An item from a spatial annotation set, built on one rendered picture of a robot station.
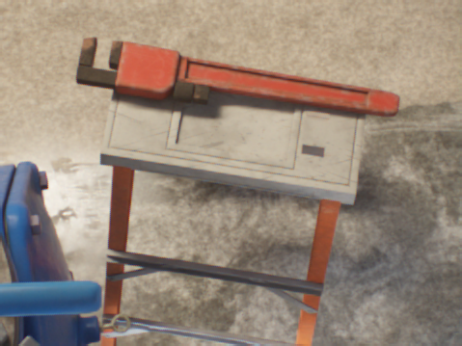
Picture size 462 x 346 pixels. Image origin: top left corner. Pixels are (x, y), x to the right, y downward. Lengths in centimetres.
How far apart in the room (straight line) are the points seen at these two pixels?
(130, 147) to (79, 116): 128
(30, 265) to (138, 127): 25
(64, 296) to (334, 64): 234
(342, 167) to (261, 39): 138
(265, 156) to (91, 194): 125
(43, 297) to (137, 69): 99
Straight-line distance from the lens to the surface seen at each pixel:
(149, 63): 148
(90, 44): 150
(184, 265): 178
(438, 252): 271
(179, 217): 266
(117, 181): 156
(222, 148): 148
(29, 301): 51
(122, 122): 149
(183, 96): 147
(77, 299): 51
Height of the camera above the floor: 258
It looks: 73 degrees down
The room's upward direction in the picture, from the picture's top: 6 degrees clockwise
